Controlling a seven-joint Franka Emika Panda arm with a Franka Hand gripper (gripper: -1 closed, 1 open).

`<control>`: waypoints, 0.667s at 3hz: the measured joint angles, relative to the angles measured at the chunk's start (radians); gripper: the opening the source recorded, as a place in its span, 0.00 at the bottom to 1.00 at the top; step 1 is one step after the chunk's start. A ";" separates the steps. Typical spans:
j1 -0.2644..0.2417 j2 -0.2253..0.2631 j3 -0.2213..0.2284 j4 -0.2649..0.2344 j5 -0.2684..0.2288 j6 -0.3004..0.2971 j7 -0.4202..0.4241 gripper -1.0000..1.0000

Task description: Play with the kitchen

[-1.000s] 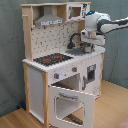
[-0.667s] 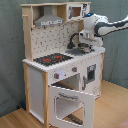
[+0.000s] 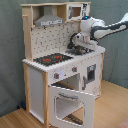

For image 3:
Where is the wooden toy kitchen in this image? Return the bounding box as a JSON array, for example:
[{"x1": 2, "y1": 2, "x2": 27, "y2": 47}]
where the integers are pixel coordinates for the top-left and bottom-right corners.
[{"x1": 22, "y1": 2, "x2": 105, "y2": 128}]

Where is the white cabinet door with dispenser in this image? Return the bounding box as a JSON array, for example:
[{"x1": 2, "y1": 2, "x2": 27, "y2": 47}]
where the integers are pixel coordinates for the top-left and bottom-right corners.
[{"x1": 81, "y1": 55, "x2": 102, "y2": 98}]

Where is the toy microwave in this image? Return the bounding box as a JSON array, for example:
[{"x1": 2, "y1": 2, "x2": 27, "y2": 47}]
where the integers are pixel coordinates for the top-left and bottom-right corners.
[{"x1": 67, "y1": 3, "x2": 89, "y2": 21}]

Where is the grey range hood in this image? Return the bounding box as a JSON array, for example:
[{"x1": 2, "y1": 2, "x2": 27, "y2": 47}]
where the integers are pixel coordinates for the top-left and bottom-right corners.
[{"x1": 35, "y1": 5, "x2": 64, "y2": 27}]

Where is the black toy faucet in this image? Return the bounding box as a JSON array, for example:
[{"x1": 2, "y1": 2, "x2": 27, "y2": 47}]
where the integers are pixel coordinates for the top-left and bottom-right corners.
[{"x1": 67, "y1": 33, "x2": 78, "y2": 49}]

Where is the red left stove knob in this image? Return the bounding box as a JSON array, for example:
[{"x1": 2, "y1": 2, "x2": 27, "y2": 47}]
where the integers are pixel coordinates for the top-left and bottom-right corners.
[{"x1": 54, "y1": 73, "x2": 60, "y2": 79}]

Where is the black toy stovetop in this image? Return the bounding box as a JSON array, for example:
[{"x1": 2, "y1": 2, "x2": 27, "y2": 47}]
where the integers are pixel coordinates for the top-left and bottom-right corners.
[{"x1": 34, "y1": 53, "x2": 71, "y2": 66}]

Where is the silver toy pot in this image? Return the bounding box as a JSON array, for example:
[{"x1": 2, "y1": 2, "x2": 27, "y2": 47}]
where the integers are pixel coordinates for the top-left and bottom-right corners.
[{"x1": 74, "y1": 46, "x2": 86, "y2": 55}]

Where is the white oven door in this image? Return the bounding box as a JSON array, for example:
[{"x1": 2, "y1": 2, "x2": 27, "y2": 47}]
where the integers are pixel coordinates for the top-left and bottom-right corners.
[{"x1": 49, "y1": 86, "x2": 95, "y2": 128}]

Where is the grey toy sink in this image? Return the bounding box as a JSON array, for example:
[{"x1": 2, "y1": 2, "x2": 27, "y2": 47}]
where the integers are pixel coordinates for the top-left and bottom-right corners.
[{"x1": 66, "y1": 48, "x2": 92, "y2": 55}]

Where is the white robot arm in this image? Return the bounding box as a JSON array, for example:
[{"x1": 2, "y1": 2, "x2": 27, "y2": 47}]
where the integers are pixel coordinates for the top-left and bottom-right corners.
[{"x1": 75, "y1": 13, "x2": 128, "y2": 50}]

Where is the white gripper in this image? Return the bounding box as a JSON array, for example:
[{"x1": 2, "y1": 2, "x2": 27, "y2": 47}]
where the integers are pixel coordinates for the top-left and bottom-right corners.
[{"x1": 71, "y1": 32, "x2": 100, "y2": 51}]

